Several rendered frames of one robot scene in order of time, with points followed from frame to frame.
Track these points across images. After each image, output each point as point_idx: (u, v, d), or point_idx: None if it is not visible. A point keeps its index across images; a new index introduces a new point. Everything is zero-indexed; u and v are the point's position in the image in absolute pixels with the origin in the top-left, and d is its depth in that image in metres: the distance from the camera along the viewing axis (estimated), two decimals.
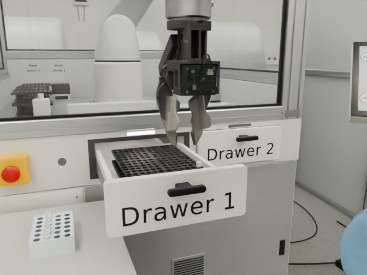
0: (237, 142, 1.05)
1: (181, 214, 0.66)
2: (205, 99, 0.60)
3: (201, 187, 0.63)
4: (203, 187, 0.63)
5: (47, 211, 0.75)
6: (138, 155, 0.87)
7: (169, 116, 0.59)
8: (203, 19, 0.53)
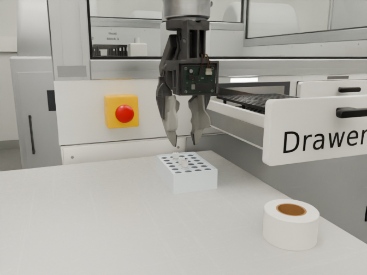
0: (336, 95, 0.98)
1: (337, 144, 0.60)
2: (205, 99, 0.60)
3: None
4: None
5: None
6: (253, 98, 0.80)
7: (168, 116, 0.59)
8: (202, 19, 0.53)
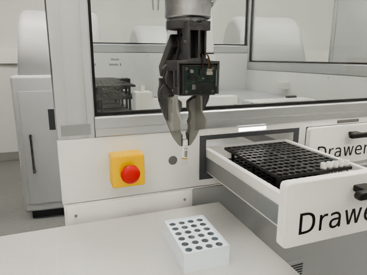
0: (346, 139, 0.96)
1: (354, 220, 0.58)
2: (203, 100, 0.60)
3: None
4: None
5: (333, 161, 0.68)
6: (262, 153, 0.78)
7: (172, 117, 0.59)
8: (202, 19, 0.53)
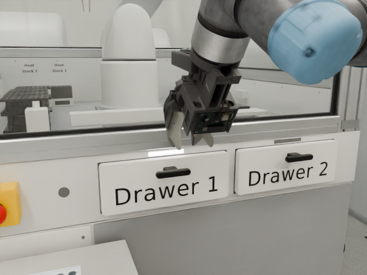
0: (284, 162, 0.83)
1: (169, 196, 0.74)
2: None
3: (186, 170, 0.70)
4: (188, 170, 0.70)
5: None
6: None
7: (172, 127, 0.57)
8: (234, 62, 0.45)
